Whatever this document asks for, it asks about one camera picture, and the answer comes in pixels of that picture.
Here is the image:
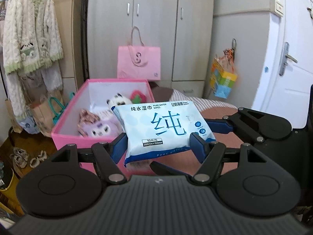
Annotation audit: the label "pink floral scrunchie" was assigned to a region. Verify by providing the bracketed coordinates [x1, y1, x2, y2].
[77, 108, 98, 136]

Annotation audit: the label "black clothes rack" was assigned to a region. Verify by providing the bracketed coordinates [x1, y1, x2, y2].
[0, 0, 90, 79]

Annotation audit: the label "white panda plush toy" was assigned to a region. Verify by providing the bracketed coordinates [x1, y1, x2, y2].
[106, 92, 132, 108]

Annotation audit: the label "purple plush toy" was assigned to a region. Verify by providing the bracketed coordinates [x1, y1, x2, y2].
[84, 115, 123, 137]

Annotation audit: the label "light wood cabinet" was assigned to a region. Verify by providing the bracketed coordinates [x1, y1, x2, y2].
[61, 0, 85, 96]

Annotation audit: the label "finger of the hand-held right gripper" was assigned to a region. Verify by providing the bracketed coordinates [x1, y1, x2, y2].
[150, 161, 197, 177]
[204, 107, 269, 144]

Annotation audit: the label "teal handle bag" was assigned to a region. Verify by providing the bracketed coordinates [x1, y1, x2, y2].
[49, 92, 76, 125]

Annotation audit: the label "kraft paper bag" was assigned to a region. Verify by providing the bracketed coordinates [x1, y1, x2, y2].
[28, 94, 55, 137]

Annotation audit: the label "white fleece robe green trim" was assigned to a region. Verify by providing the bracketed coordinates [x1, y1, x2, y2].
[2, 0, 64, 118]

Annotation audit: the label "dark brown cloth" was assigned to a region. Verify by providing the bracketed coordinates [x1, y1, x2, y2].
[149, 81, 176, 98]

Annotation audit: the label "white door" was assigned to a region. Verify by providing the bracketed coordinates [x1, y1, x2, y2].
[252, 0, 313, 130]

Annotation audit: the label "colourful paper bag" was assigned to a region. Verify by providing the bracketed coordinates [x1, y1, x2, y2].
[210, 49, 238, 99]

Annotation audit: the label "pink tote bag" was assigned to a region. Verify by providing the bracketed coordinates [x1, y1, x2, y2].
[117, 26, 161, 81]

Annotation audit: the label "pairs of shoes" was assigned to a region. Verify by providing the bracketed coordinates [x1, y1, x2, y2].
[9, 147, 30, 169]

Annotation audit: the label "silver door handle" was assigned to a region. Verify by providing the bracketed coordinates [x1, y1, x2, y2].
[279, 42, 298, 77]

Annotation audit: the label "yellow container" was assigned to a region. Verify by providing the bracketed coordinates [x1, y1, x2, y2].
[0, 168, 20, 201]

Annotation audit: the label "beige light switch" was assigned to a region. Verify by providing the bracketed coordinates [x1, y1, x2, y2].
[270, 0, 284, 17]

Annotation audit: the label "beige shoe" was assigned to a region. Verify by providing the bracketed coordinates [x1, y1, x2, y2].
[29, 150, 48, 167]

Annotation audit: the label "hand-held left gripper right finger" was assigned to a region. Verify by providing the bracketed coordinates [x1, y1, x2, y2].
[189, 132, 268, 184]

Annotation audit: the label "white striped cloth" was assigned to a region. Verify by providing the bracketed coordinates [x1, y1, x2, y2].
[170, 89, 239, 113]

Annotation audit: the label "paper bag blue print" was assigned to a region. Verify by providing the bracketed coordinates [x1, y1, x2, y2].
[5, 98, 35, 135]

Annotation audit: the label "pink strawberry plush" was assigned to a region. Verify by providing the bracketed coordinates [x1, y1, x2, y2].
[129, 90, 148, 104]

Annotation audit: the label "blue white wet wipes pack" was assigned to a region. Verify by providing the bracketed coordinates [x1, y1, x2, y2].
[111, 100, 217, 168]

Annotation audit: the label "pink cardboard box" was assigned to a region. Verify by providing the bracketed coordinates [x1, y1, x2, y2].
[51, 78, 157, 175]

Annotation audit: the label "grey wooden wardrobe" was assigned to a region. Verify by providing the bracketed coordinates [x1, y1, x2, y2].
[87, 0, 216, 98]

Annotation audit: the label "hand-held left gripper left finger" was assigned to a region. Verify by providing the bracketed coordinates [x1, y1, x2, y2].
[50, 133, 129, 184]

